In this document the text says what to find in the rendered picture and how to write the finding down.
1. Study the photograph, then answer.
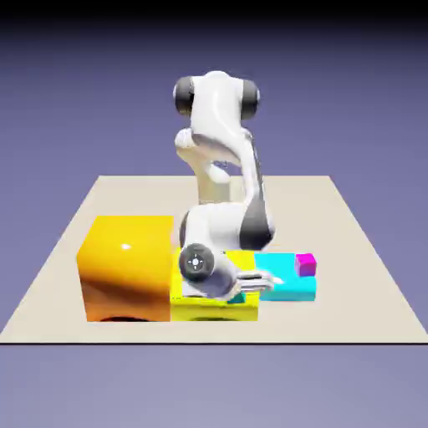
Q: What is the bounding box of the large cyan box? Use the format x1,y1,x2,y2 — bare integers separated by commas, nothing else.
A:
253,252,318,303

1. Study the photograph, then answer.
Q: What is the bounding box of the small magenta cube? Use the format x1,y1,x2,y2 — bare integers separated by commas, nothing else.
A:
294,252,318,278

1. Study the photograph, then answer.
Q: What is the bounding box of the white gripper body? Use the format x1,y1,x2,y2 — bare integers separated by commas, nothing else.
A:
232,270,284,295

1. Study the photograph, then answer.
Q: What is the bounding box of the large yellow box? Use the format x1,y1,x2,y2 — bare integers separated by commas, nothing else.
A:
170,247,260,323

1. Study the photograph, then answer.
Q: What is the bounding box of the large orange box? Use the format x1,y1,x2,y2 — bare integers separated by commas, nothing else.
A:
76,215,176,324

